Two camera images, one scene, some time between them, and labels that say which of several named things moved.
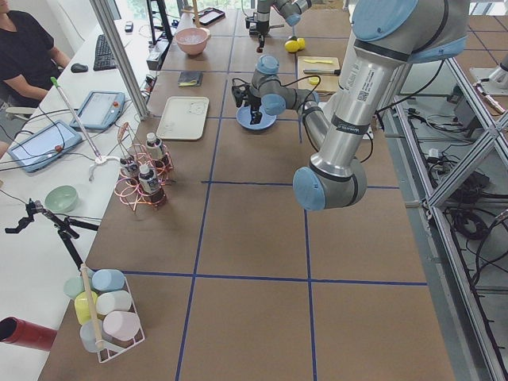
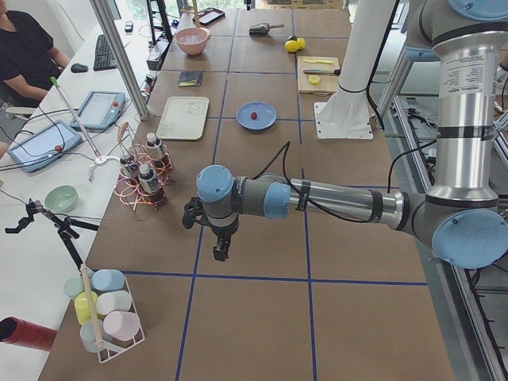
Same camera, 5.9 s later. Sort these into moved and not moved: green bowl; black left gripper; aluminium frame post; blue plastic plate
Moved: black left gripper
Not moved: blue plastic plate; aluminium frame post; green bowl
